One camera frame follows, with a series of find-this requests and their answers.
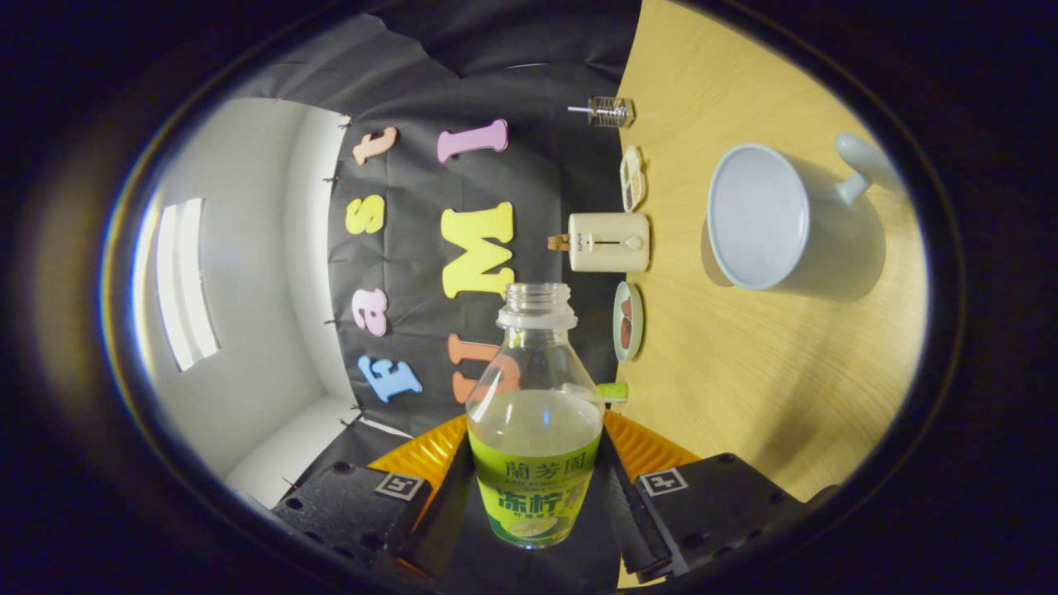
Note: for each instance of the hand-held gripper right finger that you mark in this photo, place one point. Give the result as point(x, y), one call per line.
point(636, 529)

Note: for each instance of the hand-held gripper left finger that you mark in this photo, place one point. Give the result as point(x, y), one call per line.
point(438, 512)

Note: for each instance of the green label juice bottle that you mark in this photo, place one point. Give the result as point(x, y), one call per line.
point(533, 463)

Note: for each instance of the pale white cup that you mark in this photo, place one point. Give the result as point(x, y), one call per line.
point(760, 215)

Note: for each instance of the white capped tall bottle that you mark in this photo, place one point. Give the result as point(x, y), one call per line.
point(613, 392)

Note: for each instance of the round pale green plate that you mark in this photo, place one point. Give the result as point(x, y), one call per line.
point(620, 351)

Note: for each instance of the wooden table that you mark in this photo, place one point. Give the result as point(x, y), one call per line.
point(744, 372)

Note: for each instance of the cream white toaster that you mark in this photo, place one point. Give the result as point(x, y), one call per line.
point(607, 242)

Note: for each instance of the brown toast slice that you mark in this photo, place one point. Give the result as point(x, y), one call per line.
point(559, 242)

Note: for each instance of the long ceiling light panel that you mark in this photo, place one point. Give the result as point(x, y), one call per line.
point(186, 281)

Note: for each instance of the small divided white tray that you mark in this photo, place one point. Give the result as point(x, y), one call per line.
point(632, 178)

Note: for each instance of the black backdrop cloth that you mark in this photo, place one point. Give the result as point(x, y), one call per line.
point(413, 91)

